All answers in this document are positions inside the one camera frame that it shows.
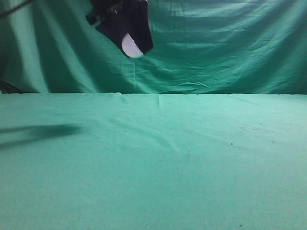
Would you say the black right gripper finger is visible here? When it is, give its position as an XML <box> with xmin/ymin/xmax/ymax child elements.
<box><xmin>128</xmin><ymin>1</ymin><xmax>154</xmax><ymax>53</ymax></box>

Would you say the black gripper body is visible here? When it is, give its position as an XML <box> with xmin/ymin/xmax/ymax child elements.
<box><xmin>86</xmin><ymin>0</ymin><xmax>148</xmax><ymax>25</ymax></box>

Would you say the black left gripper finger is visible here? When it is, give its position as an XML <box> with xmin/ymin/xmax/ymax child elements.
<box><xmin>95</xmin><ymin>10</ymin><xmax>131</xmax><ymax>54</ymax></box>

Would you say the white dimpled golf ball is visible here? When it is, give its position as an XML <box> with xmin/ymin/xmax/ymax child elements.
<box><xmin>121</xmin><ymin>34</ymin><xmax>144</xmax><ymax>58</ymax></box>

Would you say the green backdrop curtain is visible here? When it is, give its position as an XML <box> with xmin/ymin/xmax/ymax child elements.
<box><xmin>0</xmin><ymin>0</ymin><xmax>307</xmax><ymax>94</ymax></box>

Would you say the green table cloth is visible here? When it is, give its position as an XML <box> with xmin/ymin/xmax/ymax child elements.
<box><xmin>0</xmin><ymin>93</ymin><xmax>307</xmax><ymax>230</ymax></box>

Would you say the black cable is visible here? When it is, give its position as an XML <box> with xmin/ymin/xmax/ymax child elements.
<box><xmin>0</xmin><ymin>0</ymin><xmax>33</xmax><ymax>17</ymax></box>

